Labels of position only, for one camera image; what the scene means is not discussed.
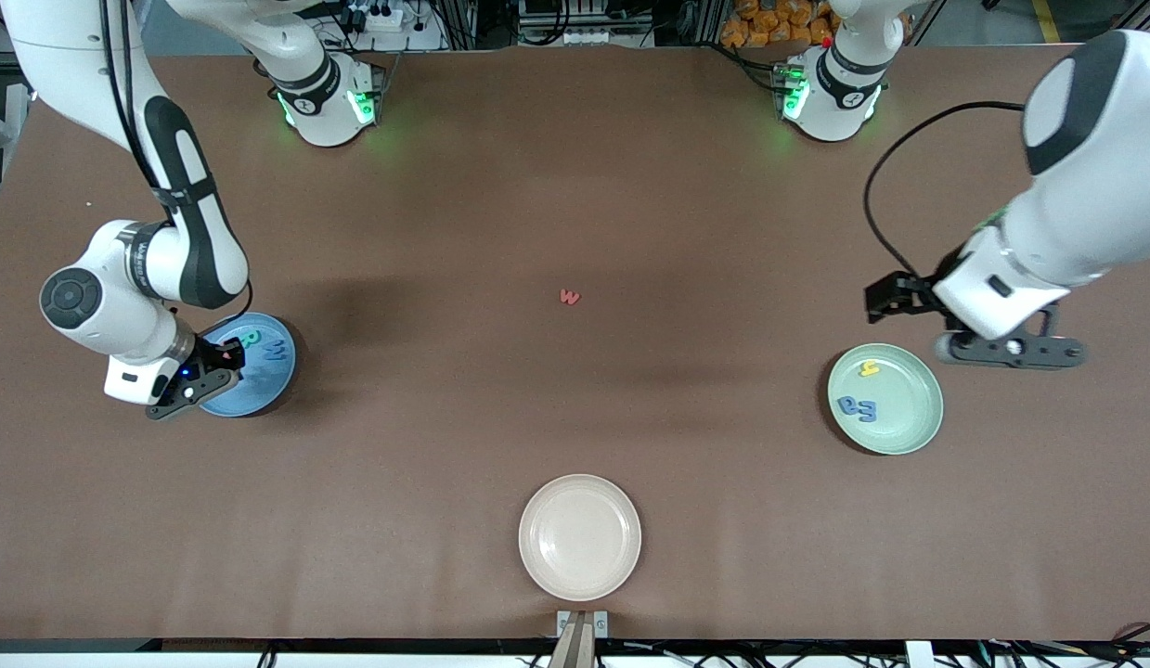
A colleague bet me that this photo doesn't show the blue plate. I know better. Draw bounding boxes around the blue plate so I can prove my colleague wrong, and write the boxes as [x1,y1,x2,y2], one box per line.
[196,313,298,418]

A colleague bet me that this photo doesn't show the green plate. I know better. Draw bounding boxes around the green plate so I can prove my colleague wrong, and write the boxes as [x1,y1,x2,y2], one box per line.
[827,343,944,456]

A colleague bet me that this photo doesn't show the beige plate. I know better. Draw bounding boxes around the beige plate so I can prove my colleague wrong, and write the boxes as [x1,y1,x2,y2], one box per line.
[518,474,642,602]

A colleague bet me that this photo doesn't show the orange snack bags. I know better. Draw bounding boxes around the orange snack bags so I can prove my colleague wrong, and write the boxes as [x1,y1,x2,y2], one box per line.
[720,0,840,49]

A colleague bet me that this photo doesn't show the white power strip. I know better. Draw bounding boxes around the white power strip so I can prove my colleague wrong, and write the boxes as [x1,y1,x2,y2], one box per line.
[347,0,408,33]

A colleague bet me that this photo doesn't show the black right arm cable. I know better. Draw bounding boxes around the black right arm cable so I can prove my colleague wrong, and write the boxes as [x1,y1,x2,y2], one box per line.
[97,0,255,321]

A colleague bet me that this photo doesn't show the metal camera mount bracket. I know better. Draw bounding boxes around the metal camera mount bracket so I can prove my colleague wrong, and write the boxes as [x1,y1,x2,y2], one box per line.
[556,610,610,668]

